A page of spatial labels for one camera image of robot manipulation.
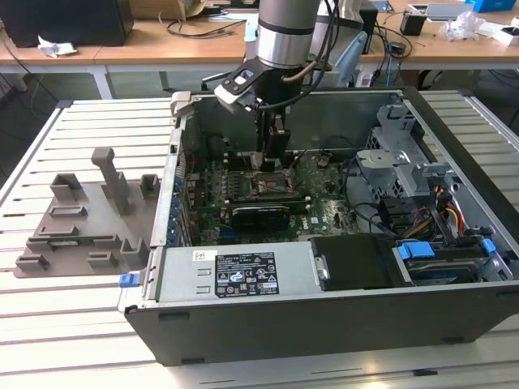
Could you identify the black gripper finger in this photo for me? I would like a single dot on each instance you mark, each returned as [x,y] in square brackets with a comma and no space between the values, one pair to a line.
[277,146]
[261,133]

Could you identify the CPU with silver top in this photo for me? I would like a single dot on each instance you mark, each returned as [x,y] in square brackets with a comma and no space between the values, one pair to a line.
[255,160]

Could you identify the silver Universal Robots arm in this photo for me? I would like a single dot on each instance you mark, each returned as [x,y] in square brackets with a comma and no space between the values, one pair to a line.
[284,40]

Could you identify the CPU socket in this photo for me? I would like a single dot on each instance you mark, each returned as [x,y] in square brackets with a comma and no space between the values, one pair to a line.
[269,185]

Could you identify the black RAM slot bank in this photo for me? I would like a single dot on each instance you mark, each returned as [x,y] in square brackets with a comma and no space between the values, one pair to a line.
[263,199]
[239,160]

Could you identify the black graphics card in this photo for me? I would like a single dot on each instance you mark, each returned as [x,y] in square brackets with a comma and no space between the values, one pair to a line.
[259,216]

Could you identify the green motherboard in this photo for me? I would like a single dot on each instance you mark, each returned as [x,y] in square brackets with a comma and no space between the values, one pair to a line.
[324,210]

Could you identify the white power adapter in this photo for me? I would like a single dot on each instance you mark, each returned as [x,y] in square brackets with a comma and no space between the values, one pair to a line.
[363,79]

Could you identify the silver metal drive cage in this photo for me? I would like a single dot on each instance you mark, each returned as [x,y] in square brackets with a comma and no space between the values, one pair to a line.
[389,162]

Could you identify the wooden desk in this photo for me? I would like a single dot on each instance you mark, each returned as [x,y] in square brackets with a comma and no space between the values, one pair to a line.
[24,56]
[162,48]
[446,50]

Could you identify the small black device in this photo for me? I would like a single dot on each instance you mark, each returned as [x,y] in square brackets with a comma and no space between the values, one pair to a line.
[397,48]

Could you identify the blue book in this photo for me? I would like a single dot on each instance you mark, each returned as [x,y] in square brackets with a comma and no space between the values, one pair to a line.
[381,5]

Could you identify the black plastic cover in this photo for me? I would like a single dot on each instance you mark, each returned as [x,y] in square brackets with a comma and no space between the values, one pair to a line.
[353,263]

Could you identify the cardboard box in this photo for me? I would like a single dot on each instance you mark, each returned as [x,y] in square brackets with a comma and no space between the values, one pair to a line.
[162,8]

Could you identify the silver power supply with label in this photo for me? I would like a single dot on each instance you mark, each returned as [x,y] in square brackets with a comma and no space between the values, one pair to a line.
[182,275]

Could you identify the blue disk carrier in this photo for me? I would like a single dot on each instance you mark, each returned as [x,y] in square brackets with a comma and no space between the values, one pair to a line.
[415,250]

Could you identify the grey parts rack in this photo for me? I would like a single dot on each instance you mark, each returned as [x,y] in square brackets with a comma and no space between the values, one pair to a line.
[101,227]

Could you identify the grey tray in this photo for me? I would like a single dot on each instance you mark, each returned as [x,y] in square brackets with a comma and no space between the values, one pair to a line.
[450,11]

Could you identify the open black PC case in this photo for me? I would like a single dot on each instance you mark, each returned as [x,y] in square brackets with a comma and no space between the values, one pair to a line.
[284,336]

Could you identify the crumpled clear plastic bag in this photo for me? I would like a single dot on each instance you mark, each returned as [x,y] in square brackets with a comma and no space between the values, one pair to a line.
[464,26]

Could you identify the blue case latch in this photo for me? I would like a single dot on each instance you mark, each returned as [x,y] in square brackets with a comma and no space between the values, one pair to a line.
[129,280]

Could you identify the hard disk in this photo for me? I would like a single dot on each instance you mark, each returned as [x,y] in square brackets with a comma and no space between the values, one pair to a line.
[438,271]

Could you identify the crumpled white paper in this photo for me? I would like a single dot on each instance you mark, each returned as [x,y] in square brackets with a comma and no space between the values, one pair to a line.
[57,46]

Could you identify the large black box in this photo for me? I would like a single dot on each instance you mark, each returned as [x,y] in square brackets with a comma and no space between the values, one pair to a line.
[61,20]

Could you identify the blue box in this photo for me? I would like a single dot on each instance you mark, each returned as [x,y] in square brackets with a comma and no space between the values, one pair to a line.
[492,5]

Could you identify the small blue clip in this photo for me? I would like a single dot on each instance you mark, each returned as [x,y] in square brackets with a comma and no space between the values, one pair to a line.
[488,246]

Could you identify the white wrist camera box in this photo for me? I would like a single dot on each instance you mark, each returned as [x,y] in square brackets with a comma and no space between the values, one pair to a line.
[233,91]

